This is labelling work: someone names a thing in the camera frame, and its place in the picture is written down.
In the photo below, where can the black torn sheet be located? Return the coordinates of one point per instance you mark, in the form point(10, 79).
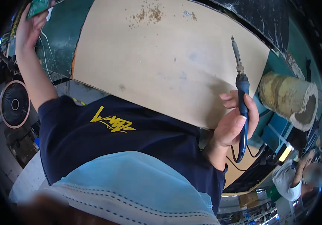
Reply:
point(251, 19)

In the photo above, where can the person's body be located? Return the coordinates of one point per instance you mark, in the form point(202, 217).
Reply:
point(116, 157)

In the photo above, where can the yellow sponge roll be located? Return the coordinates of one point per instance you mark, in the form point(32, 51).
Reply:
point(284, 95)

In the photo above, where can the green circuit board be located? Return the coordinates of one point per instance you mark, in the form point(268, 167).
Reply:
point(37, 7)

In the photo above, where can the person's left hand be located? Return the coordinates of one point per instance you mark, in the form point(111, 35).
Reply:
point(24, 31)

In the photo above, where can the large brown work board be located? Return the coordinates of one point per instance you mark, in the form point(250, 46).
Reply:
point(163, 62)

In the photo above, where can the blue soldering iron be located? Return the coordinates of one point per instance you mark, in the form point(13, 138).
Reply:
point(242, 90)

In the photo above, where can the person's right hand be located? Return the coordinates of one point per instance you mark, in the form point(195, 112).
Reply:
point(228, 132)

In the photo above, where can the black fan with pink rim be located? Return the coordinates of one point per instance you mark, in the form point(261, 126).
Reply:
point(14, 104)

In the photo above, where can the white paper tag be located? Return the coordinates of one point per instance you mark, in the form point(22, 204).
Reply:
point(49, 14)

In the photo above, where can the cluttered workbench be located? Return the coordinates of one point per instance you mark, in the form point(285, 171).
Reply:
point(251, 211)

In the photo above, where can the person's left fingers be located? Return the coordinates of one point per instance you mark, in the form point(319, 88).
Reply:
point(40, 20)

